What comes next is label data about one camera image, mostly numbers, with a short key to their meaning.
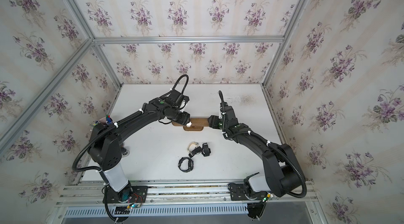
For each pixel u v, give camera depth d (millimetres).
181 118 760
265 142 480
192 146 885
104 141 437
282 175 424
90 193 749
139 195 719
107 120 882
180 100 700
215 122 782
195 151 847
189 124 871
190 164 787
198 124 899
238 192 731
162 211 764
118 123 479
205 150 820
